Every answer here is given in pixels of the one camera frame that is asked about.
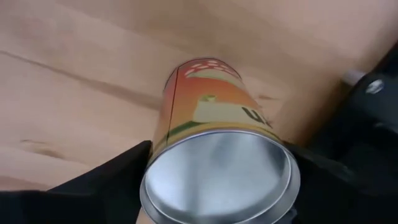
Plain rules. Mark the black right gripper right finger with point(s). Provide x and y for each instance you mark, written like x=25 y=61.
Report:
x=342 y=202

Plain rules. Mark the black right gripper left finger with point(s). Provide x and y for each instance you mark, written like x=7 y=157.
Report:
x=77 y=199

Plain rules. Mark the tin can with colourful label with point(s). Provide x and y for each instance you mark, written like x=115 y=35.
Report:
x=217 y=174

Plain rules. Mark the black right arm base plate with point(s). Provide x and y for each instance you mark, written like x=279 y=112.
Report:
x=367 y=118

